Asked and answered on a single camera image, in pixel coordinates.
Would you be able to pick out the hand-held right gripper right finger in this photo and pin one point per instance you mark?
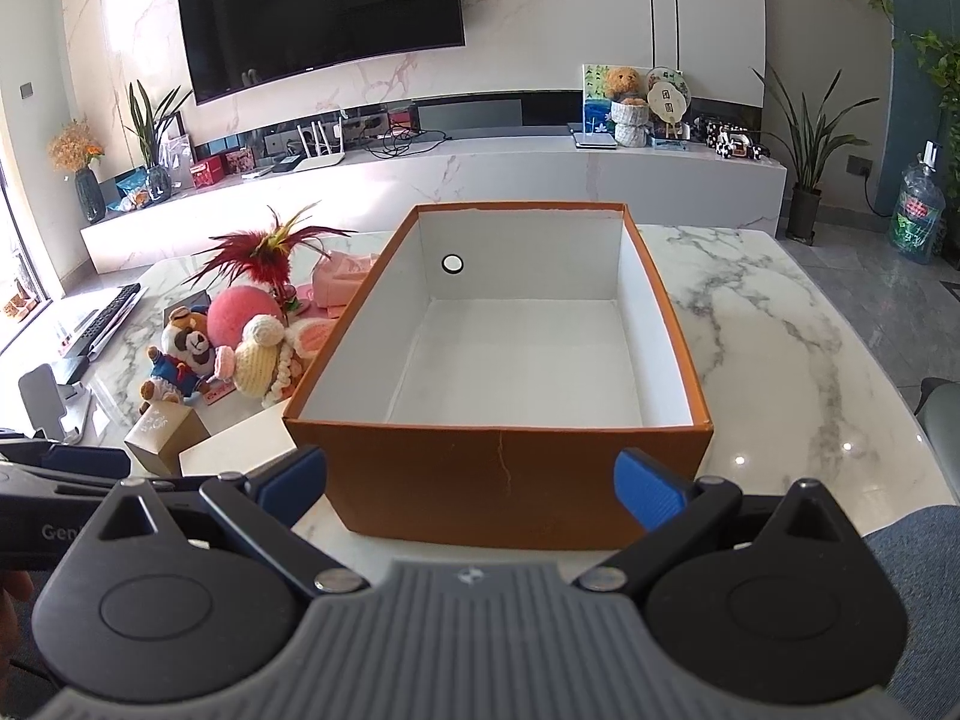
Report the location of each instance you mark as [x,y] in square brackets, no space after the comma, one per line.
[646,487]

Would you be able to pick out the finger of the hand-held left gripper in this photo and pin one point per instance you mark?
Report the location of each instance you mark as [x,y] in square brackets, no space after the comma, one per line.
[82,460]

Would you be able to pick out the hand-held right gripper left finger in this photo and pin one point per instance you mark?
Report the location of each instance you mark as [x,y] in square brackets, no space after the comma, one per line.
[289,486]

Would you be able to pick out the orange cardboard box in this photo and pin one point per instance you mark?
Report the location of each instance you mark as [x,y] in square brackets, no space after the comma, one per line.
[465,480]

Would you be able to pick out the pink fabric pouch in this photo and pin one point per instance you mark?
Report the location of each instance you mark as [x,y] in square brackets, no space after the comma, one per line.
[341,281]

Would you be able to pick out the white marble desktop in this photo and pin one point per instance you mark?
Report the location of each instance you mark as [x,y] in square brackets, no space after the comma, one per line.
[787,360]

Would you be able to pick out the white flat box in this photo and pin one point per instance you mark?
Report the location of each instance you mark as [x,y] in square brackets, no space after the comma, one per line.
[232,454]

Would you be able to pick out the white phone stand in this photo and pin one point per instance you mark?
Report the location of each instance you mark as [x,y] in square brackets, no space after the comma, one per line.
[49,401]

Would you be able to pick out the beige small box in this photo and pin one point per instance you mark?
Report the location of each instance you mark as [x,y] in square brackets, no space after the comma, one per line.
[161,435]

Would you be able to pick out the cream crochet doll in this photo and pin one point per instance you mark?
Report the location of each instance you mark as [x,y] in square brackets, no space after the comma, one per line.
[259,360]

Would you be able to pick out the black remote control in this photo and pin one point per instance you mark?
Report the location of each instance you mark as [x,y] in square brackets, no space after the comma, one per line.
[105,319]

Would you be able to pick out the pink round plush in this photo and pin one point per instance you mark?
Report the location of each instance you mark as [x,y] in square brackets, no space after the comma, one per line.
[311,337]

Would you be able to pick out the pink ball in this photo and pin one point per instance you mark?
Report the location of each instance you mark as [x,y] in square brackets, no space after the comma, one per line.
[244,315]

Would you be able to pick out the red feather toy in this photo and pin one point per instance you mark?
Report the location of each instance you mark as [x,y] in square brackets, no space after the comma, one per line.
[259,251]

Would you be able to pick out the vase with dried flowers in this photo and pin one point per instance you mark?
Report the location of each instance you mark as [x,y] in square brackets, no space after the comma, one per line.
[88,191]

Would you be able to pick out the blue snack bag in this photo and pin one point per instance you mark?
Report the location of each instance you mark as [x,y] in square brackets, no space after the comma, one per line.
[133,191]

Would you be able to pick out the person's jeans leg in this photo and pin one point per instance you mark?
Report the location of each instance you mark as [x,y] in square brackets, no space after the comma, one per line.
[926,600]

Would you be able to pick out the green plant in glass vase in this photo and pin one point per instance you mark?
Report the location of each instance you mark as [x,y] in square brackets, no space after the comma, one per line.
[156,165]

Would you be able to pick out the grey chair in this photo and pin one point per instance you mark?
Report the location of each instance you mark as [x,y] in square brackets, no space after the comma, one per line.
[943,420]

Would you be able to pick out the red gift box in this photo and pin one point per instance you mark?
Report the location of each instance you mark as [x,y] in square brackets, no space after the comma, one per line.
[208,172]
[241,161]

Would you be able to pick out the clear gift bag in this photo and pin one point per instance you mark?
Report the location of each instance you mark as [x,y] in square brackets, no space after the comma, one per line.
[176,157]

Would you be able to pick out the white router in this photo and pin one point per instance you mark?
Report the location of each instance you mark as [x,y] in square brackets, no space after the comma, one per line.
[321,157]

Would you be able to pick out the white marble television cabinet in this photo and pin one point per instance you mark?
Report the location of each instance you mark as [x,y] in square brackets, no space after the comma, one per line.
[525,172]

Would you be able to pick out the silver laptop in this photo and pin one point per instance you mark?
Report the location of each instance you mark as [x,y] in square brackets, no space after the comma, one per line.
[592,142]

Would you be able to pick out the black and white cow figurines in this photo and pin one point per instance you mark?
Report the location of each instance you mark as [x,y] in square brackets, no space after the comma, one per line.
[731,142]

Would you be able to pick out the teddy bear in basket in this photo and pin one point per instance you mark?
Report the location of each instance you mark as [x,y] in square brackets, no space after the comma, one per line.
[628,124]

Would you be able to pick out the potted plant in black pot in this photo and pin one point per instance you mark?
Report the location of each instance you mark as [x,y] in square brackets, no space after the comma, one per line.
[808,157]

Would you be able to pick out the large water bottle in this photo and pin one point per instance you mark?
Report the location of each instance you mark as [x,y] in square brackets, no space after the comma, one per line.
[916,217]

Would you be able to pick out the blue flower painting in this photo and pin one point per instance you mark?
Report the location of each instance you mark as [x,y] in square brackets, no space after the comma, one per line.
[594,101]

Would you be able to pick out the round fan ornament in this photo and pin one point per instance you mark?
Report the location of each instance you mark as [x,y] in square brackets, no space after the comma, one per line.
[667,94]

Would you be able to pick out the brown teddy bear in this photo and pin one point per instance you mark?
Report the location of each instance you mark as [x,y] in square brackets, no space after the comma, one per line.
[626,84]

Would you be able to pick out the black flat television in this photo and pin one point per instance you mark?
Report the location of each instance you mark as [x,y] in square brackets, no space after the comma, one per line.
[322,7]

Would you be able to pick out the hanging vine plant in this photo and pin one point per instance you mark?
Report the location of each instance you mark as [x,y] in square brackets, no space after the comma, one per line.
[937,67]

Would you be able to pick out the wall outlet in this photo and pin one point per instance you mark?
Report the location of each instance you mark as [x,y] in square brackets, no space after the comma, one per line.
[859,165]

